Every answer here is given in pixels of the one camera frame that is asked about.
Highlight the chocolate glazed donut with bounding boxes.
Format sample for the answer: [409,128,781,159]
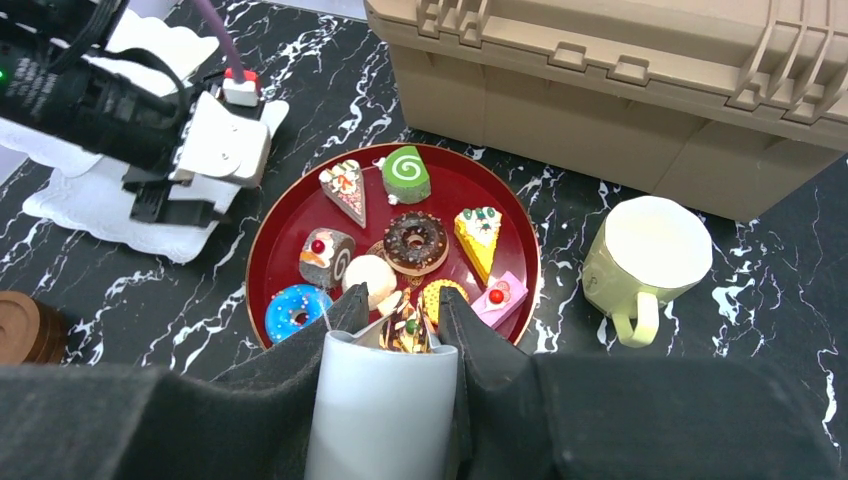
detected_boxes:
[383,211,450,276]

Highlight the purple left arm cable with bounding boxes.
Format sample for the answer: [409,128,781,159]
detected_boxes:
[192,0,261,107]

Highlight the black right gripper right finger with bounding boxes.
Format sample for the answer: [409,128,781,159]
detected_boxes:
[439,288,842,479]

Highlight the brown wooden coaster stack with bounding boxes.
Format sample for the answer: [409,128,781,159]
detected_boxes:
[1,291,68,365]

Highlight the white three-tier dessert stand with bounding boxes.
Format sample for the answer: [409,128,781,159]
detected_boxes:
[1,1,272,227]

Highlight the yellow cake slice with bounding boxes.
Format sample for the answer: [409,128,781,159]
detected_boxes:
[454,206,503,285]

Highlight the orange round cookie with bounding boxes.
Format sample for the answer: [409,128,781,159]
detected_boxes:
[419,279,469,329]

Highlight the white round cream puff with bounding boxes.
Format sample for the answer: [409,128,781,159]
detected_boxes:
[342,255,397,311]

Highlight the pink cake with cherry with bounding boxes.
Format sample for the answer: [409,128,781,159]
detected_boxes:
[471,271,528,329]

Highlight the green swirl roll cake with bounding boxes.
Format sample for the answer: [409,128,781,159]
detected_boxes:
[373,145,431,205]

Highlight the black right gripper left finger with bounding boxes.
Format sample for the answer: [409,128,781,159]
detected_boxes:
[1,286,368,479]

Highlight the metal tongs with white handle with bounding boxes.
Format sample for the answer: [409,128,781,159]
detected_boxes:
[304,292,458,479]

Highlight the tan plastic toolbox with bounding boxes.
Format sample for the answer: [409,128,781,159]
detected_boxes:
[364,1,847,221]

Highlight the blue sprinkled donut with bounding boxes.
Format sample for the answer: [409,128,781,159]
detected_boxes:
[264,284,333,344]

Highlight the pale green ceramic mug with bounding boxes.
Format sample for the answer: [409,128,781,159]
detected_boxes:
[581,196,713,348]

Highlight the strawberry chocolate cake slice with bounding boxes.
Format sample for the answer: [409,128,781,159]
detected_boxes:
[319,159,367,229]

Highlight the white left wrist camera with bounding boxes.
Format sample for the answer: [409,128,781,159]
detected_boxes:
[168,91,272,188]

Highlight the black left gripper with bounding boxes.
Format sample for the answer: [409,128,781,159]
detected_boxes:
[1,1,219,227]

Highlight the chocolate roll with cherry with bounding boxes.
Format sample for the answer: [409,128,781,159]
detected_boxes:
[298,228,356,290]

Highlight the red round tray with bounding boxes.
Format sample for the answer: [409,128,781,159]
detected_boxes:
[245,142,543,351]

